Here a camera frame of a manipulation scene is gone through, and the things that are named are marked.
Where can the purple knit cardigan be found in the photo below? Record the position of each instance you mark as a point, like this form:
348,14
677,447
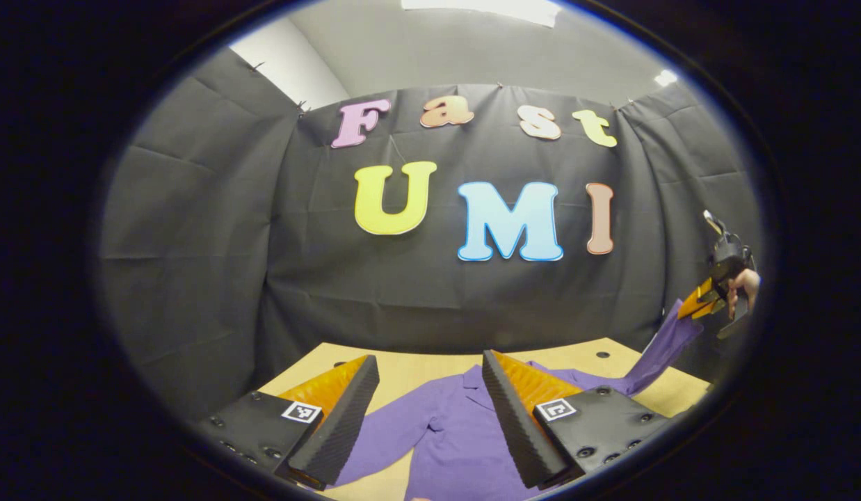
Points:
458,438

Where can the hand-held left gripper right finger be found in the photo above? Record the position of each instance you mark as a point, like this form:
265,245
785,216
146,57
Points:
514,424

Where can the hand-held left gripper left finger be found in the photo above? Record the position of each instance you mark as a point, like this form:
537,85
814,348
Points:
340,424

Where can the black backdrop cloth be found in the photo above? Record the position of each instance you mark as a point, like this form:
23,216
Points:
403,299

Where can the large ceiling light panel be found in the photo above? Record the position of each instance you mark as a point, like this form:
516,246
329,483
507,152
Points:
479,10

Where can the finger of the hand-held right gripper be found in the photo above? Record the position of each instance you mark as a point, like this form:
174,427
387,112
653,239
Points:
696,299
710,310

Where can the small ceiling light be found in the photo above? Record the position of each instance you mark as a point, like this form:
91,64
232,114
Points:
665,78

